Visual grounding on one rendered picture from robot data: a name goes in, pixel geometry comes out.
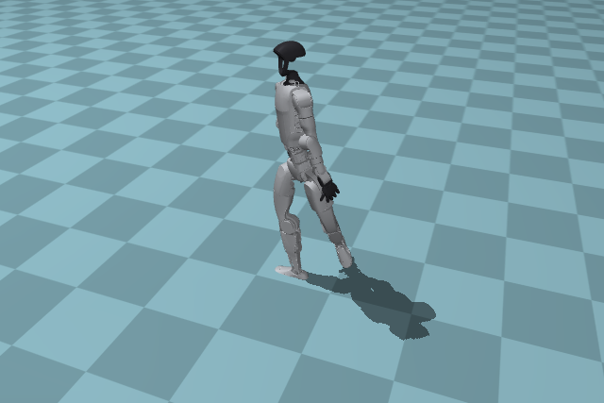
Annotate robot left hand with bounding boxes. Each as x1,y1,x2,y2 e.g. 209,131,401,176
317,173,340,202

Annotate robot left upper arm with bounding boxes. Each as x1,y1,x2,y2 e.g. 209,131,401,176
292,89,318,150

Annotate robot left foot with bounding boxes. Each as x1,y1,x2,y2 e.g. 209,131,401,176
334,236,352,268

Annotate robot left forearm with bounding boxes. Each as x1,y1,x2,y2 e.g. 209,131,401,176
307,136,331,185

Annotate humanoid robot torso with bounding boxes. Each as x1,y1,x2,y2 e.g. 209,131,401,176
275,76,312,182

